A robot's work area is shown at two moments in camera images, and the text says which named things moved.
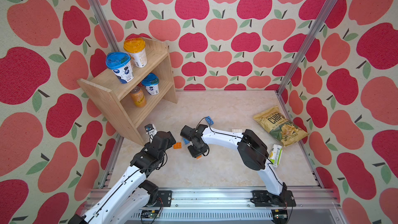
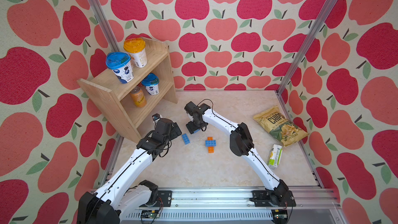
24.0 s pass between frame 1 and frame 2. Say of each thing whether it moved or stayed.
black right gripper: moved
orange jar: stayed
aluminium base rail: stayed
